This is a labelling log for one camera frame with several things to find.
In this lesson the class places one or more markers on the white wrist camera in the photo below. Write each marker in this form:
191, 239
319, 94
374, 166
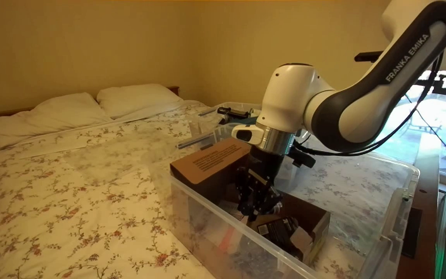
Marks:
247, 133

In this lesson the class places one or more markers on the black rectangular box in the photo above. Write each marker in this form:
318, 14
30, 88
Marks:
279, 232

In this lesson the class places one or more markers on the white pillow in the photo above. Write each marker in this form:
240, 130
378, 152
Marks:
135, 101
42, 121

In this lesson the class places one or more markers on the teal green cloth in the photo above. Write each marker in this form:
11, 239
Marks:
244, 119

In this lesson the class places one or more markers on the floral bedspread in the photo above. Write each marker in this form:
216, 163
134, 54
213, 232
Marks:
69, 206

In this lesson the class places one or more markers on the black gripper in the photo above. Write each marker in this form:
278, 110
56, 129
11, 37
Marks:
264, 170

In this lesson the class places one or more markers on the wooden bed footboard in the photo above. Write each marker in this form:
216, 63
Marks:
426, 217

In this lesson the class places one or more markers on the closed brown cardboard box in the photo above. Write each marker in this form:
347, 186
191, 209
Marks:
208, 163

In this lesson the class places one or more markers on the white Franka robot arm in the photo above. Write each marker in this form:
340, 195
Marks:
367, 102

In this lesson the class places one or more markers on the bright window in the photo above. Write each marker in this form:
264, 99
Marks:
445, 139

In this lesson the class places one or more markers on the black remote control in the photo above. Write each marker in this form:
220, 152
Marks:
231, 111

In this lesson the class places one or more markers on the open brown cardboard box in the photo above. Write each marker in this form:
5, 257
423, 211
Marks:
310, 211

